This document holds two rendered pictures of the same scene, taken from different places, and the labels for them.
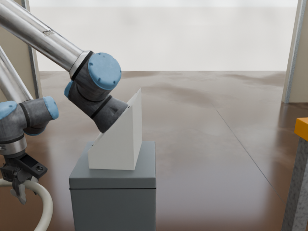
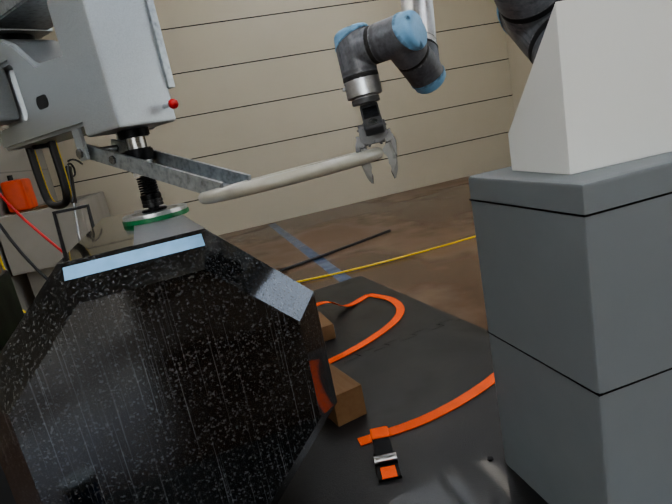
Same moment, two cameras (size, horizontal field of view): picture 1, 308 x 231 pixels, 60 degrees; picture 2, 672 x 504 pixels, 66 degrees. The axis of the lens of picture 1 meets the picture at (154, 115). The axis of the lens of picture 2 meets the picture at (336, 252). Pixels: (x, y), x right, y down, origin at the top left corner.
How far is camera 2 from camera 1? 1.00 m
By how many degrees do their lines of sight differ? 73
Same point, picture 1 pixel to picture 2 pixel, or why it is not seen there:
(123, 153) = (552, 132)
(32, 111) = (373, 31)
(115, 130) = (537, 75)
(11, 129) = (348, 60)
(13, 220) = not seen: hidden behind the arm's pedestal
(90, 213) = (494, 256)
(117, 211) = (527, 262)
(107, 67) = not seen: outside the picture
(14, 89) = not seen: hidden behind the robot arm
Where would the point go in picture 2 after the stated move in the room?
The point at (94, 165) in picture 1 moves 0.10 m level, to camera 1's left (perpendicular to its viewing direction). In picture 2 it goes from (517, 162) to (493, 162)
